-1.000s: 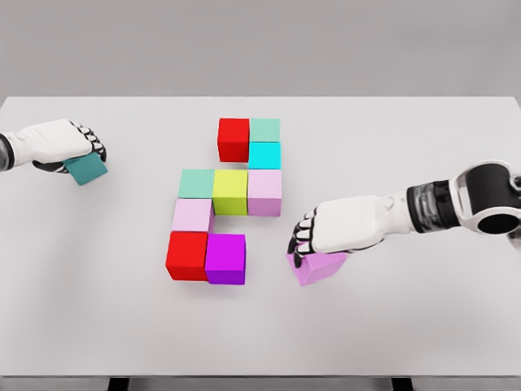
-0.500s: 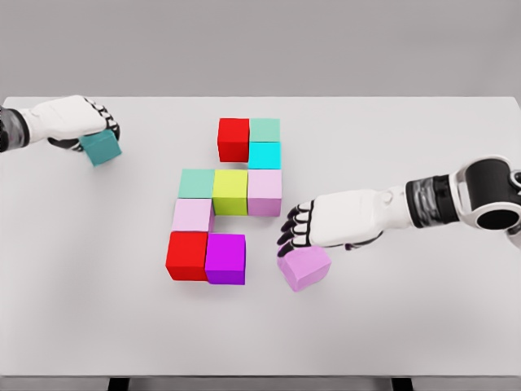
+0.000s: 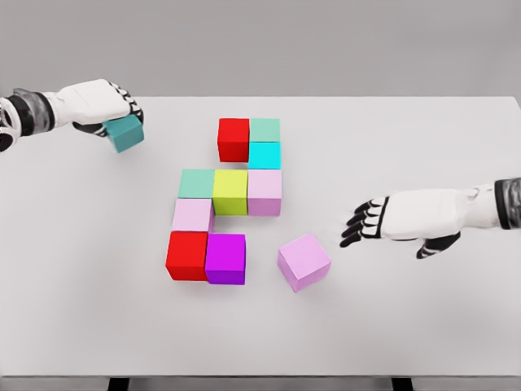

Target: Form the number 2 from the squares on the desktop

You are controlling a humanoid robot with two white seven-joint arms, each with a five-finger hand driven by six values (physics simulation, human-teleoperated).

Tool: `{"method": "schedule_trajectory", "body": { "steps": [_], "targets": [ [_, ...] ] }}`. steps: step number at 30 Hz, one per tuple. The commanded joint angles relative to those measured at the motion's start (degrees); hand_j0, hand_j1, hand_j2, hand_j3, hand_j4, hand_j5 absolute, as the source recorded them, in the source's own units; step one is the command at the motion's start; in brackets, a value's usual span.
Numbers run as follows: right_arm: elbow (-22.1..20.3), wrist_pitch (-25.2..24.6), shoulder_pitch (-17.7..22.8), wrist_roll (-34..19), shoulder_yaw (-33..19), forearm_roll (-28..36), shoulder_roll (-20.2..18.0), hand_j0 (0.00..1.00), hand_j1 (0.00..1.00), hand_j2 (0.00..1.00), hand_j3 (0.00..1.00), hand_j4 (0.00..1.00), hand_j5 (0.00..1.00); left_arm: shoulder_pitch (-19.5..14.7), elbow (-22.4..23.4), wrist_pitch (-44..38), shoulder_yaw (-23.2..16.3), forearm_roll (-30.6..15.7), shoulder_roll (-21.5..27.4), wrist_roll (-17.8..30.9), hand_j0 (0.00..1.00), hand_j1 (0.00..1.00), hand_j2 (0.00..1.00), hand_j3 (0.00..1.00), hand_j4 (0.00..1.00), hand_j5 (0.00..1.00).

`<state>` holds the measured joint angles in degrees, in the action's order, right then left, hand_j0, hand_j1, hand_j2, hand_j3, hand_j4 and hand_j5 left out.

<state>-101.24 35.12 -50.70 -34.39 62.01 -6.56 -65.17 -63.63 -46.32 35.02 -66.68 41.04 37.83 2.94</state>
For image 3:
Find magenta purple cube block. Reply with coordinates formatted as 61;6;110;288
204;232;247;286

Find light pink cube block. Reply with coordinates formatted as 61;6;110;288
171;197;216;234
247;169;283;217
277;232;332;293

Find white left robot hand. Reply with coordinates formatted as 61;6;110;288
59;78;145;138

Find red cube block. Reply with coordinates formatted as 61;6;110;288
164;231;210;282
217;117;251;164

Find cyan cube block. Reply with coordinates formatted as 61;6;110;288
247;141;282;171

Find teal cube block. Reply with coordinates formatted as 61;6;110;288
101;113;146;154

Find yellow-green cube block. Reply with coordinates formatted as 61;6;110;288
212;169;249;217

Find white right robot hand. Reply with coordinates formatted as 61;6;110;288
339;189;466;261

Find mint green cube block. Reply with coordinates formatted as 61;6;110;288
177;169;216;200
248;117;282;144

